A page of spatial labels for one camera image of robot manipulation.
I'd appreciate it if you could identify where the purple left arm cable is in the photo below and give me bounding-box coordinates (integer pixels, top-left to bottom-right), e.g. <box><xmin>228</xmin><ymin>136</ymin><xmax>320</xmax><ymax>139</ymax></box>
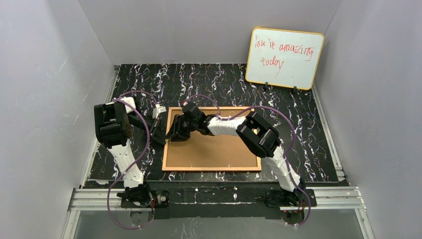
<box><xmin>107</xmin><ymin>91</ymin><xmax>162</xmax><ymax>230</ymax></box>

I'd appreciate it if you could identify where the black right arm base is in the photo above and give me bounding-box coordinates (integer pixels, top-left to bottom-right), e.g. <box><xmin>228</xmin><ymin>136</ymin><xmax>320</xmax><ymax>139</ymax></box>
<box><xmin>263</xmin><ymin>189</ymin><xmax>317</xmax><ymax>210</ymax></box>

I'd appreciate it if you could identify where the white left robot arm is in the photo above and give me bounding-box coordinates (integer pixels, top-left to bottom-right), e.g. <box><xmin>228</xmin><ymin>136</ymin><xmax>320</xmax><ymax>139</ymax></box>
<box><xmin>94</xmin><ymin>97</ymin><xmax>167</xmax><ymax>189</ymax></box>

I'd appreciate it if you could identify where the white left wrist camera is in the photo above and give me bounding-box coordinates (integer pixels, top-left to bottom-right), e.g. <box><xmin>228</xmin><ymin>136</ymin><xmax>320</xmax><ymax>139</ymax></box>
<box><xmin>152</xmin><ymin>104</ymin><xmax>167</xmax><ymax>119</ymax></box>

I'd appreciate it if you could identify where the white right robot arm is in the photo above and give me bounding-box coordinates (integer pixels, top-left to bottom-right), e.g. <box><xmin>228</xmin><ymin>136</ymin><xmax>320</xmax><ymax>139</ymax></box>
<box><xmin>166</xmin><ymin>101</ymin><xmax>306</xmax><ymax>193</ymax></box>

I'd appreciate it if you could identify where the orange wooden picture frame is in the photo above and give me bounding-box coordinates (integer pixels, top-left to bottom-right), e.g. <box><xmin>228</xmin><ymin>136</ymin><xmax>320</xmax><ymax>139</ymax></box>
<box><xmin>161</xmin><ymin>106</ymin><xmax>262</xmax><ymax>173</ymax></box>

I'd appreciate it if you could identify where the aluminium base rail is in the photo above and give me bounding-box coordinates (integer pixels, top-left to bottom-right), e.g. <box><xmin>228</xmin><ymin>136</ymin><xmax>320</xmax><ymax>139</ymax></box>
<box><xmin>63</xmin><ymin>183</ymin><xmax>374</xmax><ymax>239</ymax></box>

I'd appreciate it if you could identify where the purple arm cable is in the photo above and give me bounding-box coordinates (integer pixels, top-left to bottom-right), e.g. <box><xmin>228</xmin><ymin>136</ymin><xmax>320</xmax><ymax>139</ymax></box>
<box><xmin>107</xmin><ymin>91</ymin><xmax>162</xmax><ymax>230</ymax></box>
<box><xmin>183</xmin><ymin>94</ymin><xmax>312</xmax><ymax>227</ymax></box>

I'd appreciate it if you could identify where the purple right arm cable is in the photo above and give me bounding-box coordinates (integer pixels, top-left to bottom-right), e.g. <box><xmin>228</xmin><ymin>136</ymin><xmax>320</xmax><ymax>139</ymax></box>
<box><xmin>183</xmin><ymin>94</ymin><xmax>312</xmax><ymax>227</ymax></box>

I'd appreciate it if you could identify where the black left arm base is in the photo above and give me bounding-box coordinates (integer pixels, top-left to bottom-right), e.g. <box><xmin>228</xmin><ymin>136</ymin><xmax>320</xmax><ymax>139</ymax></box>
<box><xmin>117</xmin><ymin>190</ymin><xmax>170</xmax><ymax>209</ymax></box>

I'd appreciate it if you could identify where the yellow-framed whiteboard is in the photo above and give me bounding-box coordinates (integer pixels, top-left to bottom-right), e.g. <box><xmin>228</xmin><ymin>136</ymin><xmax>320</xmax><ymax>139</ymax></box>
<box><xmin>245</xmin><ymin>27</ymin><xmax>325</xmax><ymax>90</ymax></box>

